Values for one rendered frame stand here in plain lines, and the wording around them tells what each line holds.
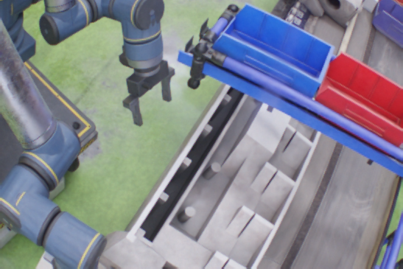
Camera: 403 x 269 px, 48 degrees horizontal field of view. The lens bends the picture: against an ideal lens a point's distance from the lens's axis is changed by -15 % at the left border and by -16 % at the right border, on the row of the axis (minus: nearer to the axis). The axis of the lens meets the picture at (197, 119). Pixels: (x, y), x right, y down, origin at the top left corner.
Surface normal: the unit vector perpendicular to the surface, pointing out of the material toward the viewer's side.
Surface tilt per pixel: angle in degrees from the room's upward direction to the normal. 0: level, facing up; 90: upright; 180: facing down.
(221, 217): 10
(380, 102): 88
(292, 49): 88
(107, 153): 0
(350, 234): 0
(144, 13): 65
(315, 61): 88
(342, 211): 0
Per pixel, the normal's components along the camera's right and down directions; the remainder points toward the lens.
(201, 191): 0.38, -0.46
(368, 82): -0.44, 0.65
